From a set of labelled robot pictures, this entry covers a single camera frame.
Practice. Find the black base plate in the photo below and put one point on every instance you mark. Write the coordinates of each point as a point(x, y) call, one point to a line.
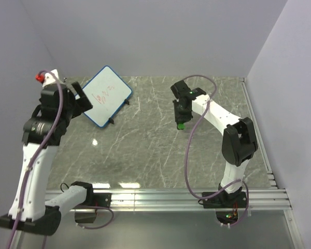
point(225, 200)
point(101, 199)

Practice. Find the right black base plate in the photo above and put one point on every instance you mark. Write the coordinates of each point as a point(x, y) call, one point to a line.
point(225, 200)

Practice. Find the green whiteboard eraser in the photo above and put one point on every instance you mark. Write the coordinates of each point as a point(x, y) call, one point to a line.
point(181, 126)

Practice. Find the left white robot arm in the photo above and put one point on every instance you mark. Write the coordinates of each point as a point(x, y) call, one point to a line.
point(30, 211)

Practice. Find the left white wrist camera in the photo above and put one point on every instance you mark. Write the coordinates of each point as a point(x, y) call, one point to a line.
point(46, 78)

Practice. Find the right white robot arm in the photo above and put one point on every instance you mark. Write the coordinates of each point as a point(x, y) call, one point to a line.
point(239, 141)

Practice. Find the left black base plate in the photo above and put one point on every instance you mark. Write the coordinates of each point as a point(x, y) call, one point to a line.
point(101, 199)

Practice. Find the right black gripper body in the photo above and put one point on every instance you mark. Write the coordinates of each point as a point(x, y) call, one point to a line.
point(181, 114)

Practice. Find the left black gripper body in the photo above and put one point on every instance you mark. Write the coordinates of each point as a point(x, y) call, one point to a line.
point(72, 110)

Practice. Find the aluminium rail frame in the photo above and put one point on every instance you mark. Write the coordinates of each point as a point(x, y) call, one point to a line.
point(157, 173)

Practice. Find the blue framed whiteboard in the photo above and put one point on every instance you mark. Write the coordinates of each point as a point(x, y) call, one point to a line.
point(108, 93)

